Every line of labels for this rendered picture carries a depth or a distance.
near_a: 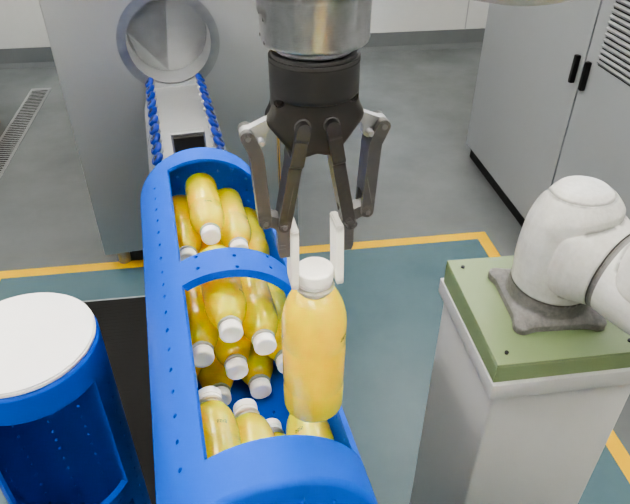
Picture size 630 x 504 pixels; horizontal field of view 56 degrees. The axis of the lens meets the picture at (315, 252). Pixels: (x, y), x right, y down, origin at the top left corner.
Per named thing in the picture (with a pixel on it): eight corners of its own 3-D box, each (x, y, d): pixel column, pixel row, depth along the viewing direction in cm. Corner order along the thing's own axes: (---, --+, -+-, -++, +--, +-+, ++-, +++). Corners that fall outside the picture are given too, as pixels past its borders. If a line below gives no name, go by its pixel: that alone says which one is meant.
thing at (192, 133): (209, 173, 188) (204, 127, 179) (211, 179, 185) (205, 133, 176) (177, 177, 186) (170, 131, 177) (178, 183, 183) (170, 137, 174)
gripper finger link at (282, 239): (290, 213, 56) (258, 216, 55) (290, 257, 59) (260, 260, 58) (287, 205, 57) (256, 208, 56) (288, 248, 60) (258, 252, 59)
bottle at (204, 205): (214, 200, 139) (225, 246, 124) (183, 199, 136) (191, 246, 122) (217, 173, 135) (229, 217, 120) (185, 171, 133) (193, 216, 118)
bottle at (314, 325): (274, 409, 72) (268, 292, 61) (300, 370, 77) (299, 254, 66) (327, 431, 70) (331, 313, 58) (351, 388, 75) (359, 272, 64)
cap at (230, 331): (227, 338, 101) (228, 345, 99) (213, 325, 98) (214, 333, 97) (246, 326, 100) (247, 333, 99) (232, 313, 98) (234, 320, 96)
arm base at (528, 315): (560, 256, 132) (567, 236, 128) (608, 330, 115) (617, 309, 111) (479, 260, 130) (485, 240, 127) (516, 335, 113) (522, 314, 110)
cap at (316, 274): (289, 289, 62) (289, 275, 61) (306, 268, 64) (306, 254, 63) (323, 300, 60) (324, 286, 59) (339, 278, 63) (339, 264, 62)
